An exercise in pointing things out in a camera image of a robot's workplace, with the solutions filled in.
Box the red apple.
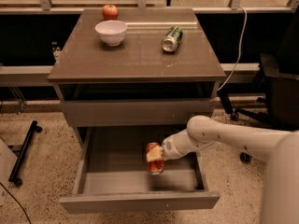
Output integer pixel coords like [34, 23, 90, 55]
[102, 5, 118, 20]

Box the black wheeled stand base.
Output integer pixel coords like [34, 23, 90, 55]
[8, 120, 42, 187]

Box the green soda can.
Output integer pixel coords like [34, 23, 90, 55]
[161, 26, 183, 52]

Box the grey drawer cabinet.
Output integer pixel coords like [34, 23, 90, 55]
[48, 8, 225, 143]

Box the black floor cable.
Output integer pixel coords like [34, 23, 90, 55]
[0, 182, 33, 224]

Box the open grey middle drawer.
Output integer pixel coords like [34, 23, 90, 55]
[60, 126, 220, 214]

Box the white hanging cable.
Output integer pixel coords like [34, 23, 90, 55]
[216, 7, 249, 92]

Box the red coke can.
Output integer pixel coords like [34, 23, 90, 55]
[147, 143, 164, 175]

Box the closed grey top drawer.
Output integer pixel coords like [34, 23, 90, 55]
[60, 99, 216, 127]

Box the white ceramic bowl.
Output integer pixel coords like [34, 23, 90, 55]
[95, 20, 128, 46]

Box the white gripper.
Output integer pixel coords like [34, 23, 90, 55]
[146, 135, 183, 162]

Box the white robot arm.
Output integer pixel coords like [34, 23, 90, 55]
[146, 116, 299, 224]

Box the black office chair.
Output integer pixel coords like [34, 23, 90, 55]
[218, 7, 299, 164]

